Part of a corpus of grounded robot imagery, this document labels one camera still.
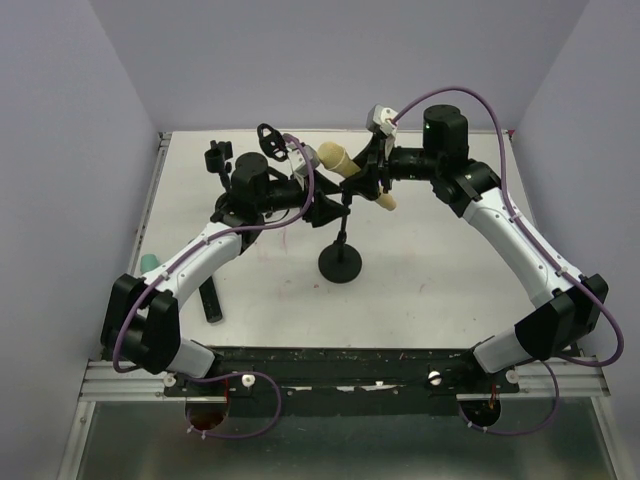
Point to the black round-base clip stand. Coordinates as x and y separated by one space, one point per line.
217 161

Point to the black microphone with silver grille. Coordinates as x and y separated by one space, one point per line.
210 301

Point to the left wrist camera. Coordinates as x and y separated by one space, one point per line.
298 163

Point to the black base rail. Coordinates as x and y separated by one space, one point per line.
259 382

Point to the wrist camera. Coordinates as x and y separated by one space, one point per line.
298 163
380 120

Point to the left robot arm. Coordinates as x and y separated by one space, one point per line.
142 323

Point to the cream yellow microphone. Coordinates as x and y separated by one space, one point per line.
336 159

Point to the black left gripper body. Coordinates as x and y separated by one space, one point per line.
294 195

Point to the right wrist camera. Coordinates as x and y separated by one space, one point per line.
380 120

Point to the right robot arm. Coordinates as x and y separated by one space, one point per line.
567 304

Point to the black tripod mic stand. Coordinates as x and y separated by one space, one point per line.
272 143

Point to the mint green microphone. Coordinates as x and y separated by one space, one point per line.
148 262

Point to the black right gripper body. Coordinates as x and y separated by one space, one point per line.
380 165

